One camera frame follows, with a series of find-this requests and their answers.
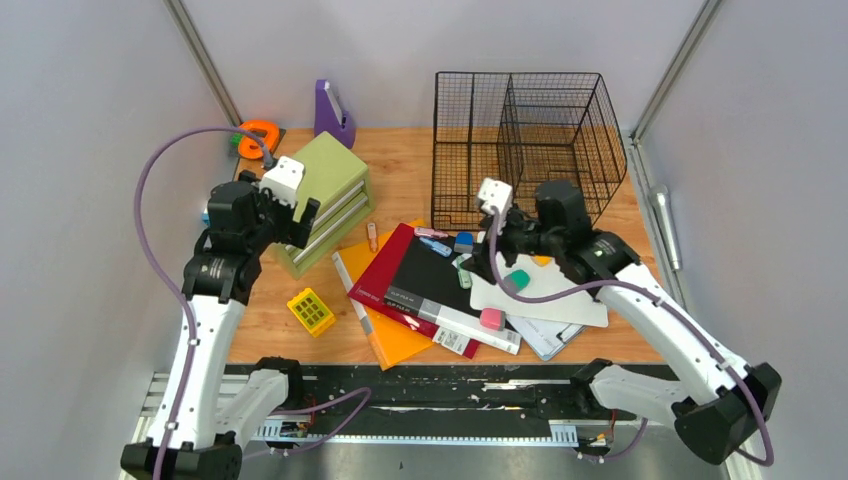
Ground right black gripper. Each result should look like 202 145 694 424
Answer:
459 203 561 285

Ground green drawer cabinet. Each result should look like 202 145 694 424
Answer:
269 132 376 279

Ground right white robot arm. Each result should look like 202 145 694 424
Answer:
466 178 782 467

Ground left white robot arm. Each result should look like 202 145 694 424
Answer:
120 164 320 479

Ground green highlighter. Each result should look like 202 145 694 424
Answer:
453 254 473 290

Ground blue eraser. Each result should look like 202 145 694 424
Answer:
453 232 475 254

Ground blue highlighter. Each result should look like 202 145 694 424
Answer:
419 237 453 258

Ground green eraser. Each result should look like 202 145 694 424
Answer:
503 269 531 294

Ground white clipboard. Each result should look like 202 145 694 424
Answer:
468 251 610 329

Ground pink eraser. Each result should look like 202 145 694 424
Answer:
479 308 506 331

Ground black clip file folder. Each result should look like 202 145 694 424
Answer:
384 235 522 355

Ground orange eraser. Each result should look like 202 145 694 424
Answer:
532 256 552 267

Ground pink highlighter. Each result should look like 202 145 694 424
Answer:
414 226 449 239

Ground yellow grid box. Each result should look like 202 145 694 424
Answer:
286 288 336 338

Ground red folder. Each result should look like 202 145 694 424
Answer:
346 220 480 359

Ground orange tape roll holder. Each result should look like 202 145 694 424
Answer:
229 119 286 161

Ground papers under clipboard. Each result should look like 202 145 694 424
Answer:
506 315 585 362

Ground purple tape dispenser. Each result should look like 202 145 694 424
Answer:
313 79 357 149

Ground orange folder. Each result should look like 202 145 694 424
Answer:
332 233 434 371

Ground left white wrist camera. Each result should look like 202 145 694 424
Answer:
259 156 305 208

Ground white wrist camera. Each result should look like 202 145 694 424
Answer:
476 177 513 215
259 156 305 208

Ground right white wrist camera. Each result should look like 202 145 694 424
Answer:
476 177 513 215

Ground black wire mesh basket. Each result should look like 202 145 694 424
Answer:
431 71 627 231

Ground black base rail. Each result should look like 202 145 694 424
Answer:
225 362 677 442

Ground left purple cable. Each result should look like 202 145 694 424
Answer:
133 127 370 480

